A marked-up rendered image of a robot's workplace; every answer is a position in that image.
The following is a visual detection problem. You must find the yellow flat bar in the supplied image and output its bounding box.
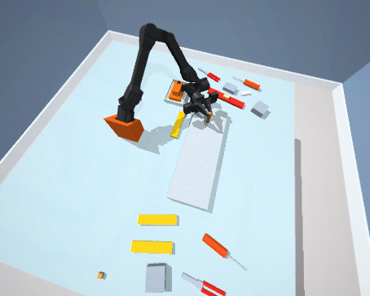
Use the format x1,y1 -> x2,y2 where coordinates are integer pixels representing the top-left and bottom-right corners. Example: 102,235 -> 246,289
138,214 -> 177,224
130,240 -> 173,254
170,111 -> 185,139

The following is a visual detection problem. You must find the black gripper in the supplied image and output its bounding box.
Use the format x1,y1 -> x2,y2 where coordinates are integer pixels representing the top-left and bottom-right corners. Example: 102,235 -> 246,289
183,89 -> 219,117

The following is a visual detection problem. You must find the white shallow tray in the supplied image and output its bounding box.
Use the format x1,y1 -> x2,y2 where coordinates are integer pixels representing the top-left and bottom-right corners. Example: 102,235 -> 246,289
164,79 -> 188,106

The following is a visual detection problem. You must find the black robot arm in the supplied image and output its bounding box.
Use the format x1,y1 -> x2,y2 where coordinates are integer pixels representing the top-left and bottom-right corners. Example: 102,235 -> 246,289
115,24 -> 210,123

